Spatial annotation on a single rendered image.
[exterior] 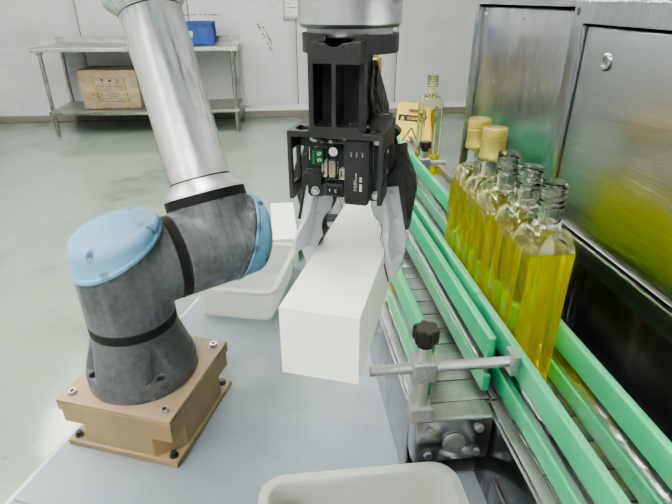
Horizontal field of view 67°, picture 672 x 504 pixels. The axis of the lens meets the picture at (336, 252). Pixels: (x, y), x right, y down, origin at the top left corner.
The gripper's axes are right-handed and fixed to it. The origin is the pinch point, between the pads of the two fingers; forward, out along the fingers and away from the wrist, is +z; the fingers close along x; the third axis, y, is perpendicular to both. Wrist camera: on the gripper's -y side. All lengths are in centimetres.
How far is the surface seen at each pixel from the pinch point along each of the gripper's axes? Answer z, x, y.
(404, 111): 56, -38, -357
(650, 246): 3.7, 31.2, -18.8
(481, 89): -4, 12, -81
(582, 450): 13.6, 22.0, 4.9
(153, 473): 34.7, -26.7, 1.4
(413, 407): 19.4, 6.6, -2.9
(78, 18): -3, -416, -484
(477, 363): 14.0, 13.0, -5.6
